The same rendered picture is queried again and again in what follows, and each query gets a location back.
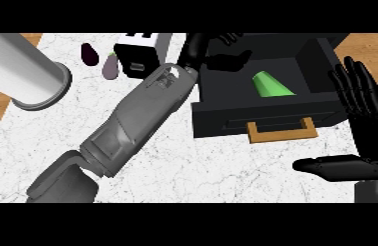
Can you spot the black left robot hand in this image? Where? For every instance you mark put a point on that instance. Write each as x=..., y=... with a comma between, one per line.
x=194, y=50

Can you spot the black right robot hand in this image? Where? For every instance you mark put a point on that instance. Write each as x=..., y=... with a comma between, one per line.
x=364, y=133

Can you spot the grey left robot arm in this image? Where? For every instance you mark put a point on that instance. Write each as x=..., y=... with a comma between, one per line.
x=143, y=113

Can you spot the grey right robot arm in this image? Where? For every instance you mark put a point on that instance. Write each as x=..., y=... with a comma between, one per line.
x=367, y=192

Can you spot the green cup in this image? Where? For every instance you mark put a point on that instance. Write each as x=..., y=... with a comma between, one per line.
x=271, y=86

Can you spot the dark grey drawer front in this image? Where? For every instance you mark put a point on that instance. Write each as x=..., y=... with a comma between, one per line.
x=216, y=118

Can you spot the dark grey open drawer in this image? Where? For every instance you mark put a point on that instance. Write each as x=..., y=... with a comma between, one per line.
x=315, y=70

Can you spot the black and white appliance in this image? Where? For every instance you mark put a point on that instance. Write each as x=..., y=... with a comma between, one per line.
x=141, y=58

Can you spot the pale purple eggplant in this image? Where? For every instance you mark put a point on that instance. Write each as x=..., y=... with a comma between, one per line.
x=110, y=68

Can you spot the dark purple eggplant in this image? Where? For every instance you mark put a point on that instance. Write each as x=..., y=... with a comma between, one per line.
x=89, y=55

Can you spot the large pale grey cylinder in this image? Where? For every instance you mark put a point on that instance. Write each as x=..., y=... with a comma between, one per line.
x=27, y=73

